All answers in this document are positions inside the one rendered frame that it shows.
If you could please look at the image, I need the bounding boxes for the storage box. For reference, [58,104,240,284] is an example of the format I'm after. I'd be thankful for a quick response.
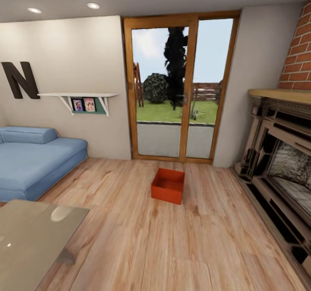
[151,168,185,205]

